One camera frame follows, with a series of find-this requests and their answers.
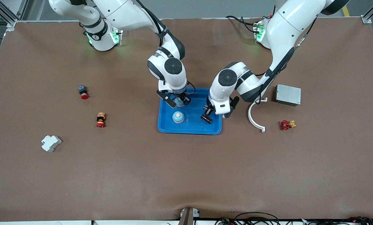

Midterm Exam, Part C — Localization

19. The blue plastic tray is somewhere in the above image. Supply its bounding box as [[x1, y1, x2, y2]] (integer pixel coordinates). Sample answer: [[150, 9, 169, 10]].
[[157, 87, 222, 135]]

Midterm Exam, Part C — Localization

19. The silver metal power supply box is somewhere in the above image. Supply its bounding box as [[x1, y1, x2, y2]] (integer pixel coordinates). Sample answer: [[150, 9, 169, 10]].
[[275, 84, 301, 107]]

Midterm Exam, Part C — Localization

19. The brass valve with red handwheel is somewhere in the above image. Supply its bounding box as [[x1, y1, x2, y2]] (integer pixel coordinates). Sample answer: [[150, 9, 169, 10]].
[[280, 120, 297, 131]]

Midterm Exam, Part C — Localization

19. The brown table cover mat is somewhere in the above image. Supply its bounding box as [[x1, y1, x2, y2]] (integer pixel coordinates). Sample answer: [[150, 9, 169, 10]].
[[0, 17, 373, 222]]

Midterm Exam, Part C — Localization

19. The white circuit breaker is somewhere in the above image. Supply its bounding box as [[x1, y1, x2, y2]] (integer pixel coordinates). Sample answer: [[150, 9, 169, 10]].
[[41, 135, 62, 153]]

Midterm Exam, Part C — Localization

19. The white curved plastic bracket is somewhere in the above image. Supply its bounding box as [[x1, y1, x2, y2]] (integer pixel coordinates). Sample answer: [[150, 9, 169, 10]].
[[248, 97, 268, 133]]

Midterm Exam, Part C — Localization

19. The black base cable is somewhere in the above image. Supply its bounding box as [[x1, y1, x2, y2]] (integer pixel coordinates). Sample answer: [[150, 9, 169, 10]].
[[226, 15, 259, 33]]

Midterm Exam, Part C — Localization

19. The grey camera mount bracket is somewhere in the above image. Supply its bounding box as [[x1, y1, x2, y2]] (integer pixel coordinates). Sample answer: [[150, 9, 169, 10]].
[[178, 207, 201, 225]]

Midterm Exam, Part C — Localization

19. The black looped cable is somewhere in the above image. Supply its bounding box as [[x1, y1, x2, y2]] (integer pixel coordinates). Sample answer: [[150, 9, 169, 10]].
[[234, 212, 281, 225]]

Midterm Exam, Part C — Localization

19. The black cable bundle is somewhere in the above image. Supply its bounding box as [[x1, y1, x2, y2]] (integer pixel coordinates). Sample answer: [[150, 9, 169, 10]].
[[302, 217, 373, 225]]

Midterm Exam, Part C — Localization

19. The white table edge rail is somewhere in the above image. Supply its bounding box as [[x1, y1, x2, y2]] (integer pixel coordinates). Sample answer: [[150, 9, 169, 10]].
[[0, 221, 91, 225]]

